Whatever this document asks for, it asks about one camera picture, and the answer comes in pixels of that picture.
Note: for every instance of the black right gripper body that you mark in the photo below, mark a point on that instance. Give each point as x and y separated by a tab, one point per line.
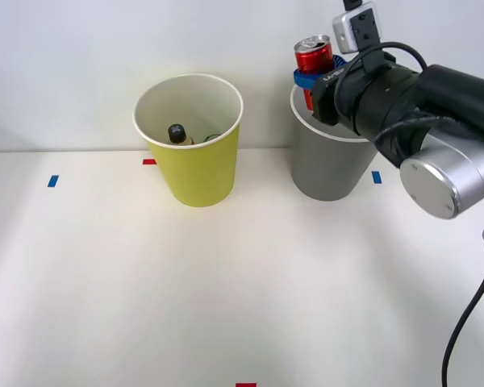
326	101

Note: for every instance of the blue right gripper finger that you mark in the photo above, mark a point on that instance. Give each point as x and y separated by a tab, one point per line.
339	61
306	80

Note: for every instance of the red drink can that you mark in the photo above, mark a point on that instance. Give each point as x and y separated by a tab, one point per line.
314	58

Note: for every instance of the silver and black right arm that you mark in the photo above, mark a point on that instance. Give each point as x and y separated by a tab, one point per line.
435	133

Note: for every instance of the grey plastic waste bin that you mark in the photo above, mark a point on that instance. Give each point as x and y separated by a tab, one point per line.
326	169

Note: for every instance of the black-capped plastic bottle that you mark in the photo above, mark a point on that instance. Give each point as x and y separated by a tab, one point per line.
176	132

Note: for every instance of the yellow-green plastic waste bin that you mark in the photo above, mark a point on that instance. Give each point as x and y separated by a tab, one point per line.
201	173

